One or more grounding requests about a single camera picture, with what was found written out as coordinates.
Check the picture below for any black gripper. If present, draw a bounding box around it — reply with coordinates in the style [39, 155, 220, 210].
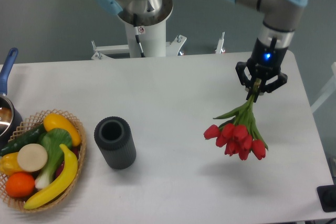
[235, 38, 288, 103]

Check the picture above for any red tulip bouquet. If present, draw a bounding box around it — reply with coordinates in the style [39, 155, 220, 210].
[203, 79, 268, 161]

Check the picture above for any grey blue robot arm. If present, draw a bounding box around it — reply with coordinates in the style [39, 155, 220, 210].
[95, 0, 308, 101]

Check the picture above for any right table clamp screw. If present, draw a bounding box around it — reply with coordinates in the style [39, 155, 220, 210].
[215, 32, 226, 54]

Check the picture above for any black device at edge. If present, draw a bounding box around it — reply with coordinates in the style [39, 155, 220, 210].
[317, 185, 336, 212]

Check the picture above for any dark grey ribbed vase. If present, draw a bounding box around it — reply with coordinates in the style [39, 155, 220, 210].
[94, 116, 137, 169]

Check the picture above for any yellow banana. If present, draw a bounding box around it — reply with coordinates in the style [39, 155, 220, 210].
[24, 144, 78, 210]

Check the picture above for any yellow squash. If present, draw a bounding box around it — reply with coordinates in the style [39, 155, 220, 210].
[43, 113, 81, 147]

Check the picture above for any green bok choy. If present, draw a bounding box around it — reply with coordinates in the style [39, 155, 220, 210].
[35, 128, 72, 190]

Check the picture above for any woven wicker basket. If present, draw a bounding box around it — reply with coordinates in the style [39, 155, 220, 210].
[1, 109, 87, 213]

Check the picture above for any green cucumber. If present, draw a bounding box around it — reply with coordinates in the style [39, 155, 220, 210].
[1, 124, 46, 157]

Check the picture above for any beige round disc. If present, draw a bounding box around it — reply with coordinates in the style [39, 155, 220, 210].
[17, 144, 48, 172]

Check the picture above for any orange fruit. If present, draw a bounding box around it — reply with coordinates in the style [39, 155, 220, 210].
[5, 172, 35, 198]

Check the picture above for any yellow bell pepper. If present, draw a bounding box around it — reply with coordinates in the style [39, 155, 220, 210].
[1, 152, 24, 176]

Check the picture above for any white frame at right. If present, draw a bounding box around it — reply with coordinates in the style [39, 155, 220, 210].
[311, 62, 335, 113]

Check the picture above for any white table clamp bracket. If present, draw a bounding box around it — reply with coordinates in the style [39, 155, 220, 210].
[91, 35, 187, 60]

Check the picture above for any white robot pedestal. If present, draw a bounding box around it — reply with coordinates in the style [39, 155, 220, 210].
[118, 0, 173, 51]

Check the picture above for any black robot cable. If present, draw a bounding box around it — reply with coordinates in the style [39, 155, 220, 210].
[132, 13, 146, 58]

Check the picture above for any blue handled saucepan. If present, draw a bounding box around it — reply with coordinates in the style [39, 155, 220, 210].
[1, 48, 23, 148]

